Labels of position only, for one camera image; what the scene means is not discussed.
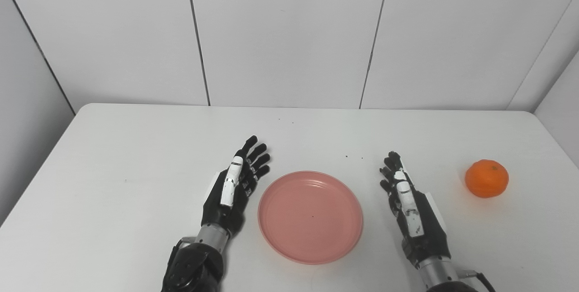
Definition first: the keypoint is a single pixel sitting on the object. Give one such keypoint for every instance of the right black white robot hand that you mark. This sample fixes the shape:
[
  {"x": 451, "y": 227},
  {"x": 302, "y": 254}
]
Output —
[{"x": 423, "y": 233}]

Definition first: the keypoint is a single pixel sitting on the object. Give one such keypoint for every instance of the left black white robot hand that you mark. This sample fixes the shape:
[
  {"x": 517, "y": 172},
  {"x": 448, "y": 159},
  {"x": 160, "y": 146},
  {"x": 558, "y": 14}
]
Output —
[{"x": 221, "y": 210}]

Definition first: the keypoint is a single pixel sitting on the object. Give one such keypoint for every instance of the orange fruit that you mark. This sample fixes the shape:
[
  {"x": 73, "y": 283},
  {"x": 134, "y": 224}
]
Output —
[{"x": 486, "y": 179}]

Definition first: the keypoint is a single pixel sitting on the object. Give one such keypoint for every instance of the pink round plate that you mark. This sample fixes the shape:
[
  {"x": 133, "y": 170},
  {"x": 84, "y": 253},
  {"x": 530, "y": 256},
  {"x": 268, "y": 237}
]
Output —
[{"x": 310, "y": 217}]

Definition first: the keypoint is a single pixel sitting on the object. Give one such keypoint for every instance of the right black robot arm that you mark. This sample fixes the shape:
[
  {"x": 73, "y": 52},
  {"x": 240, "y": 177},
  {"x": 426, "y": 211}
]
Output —
[{"x": 441, "y": 278}]

